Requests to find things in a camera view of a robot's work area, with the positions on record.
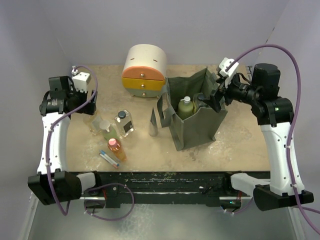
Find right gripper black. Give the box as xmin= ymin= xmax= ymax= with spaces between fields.
xmin=203 ymin=71 xmax=261 ymax=112

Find amber bottle white cap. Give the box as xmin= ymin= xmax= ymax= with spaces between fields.
xmin=83 ymin=113 xmax=103 ymax=135

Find clear square bottle front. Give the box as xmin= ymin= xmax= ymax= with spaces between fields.
xmin=193 ymin=92 xmax=209 ymax=112

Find green pump lotion bottle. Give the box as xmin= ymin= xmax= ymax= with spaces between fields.
xmin=177 ymin=96 xmax=194 ymax=120

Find clear square bottle black label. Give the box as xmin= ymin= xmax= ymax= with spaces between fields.
xmin=114 ymin=109 xmax=135 ymax=138

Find green canvas bag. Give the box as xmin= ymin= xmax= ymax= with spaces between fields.
xmin=157 ymin=68 xmax=228 ymax=151

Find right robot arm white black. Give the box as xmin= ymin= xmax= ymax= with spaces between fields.
xmin=203 ymin=58 xmax=314 ymax=211

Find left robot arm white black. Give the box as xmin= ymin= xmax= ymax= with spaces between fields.
xmin=27 ymin=72 xmax=103 ymax=205

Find green bottle white flip cap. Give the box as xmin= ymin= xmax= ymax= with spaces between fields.
xmin=99 ymin=120 xmax=120 ymax=141

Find orange bottle pink cap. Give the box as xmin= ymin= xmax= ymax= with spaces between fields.
xmin=107 ymin=138 xmax=127 ymax=162

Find blue capped pen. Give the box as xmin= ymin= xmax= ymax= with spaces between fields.
xmin=100 ymin=150 xmax=119 ymax=167

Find red tipped pen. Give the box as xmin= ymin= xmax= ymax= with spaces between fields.
xmin=99 ymin=153 xmax=119 ymax=169

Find round-top mini drawer cabinet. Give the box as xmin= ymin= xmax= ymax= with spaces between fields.
xmin=121 ymin=44 xmax=167 ymax=98

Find clear conical tube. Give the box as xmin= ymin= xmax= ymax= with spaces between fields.
xmin=148 ymin=108 xmax=158 ymax=137

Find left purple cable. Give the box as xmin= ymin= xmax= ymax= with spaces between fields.
xmin=45 ymin=65 xmax=99 ymax=216

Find purple cable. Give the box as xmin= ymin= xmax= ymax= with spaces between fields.
xmin=225 ymin=43 xmax=320 ymax=236
xmin=45 ymin=65 xmax=99 ymax=216

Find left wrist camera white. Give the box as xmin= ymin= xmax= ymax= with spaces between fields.
xmin=71 ymin=72 xmax=91 ymax=93

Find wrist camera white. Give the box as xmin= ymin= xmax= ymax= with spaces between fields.
xmin=217 ymin=57 xmax=239 ymax=89
xmin=71 ymin=72 xmax=91 ymax=93

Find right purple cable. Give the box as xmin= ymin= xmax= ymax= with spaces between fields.
xmin=225 ymin=43 xmax=320 ymax=236

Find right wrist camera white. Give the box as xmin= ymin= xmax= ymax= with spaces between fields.
xmin=217 ymin=57 xmax=239 ymax=89

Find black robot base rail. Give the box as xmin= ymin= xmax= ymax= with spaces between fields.
xmin=82 ymin=171 xmax=248 ymax=208

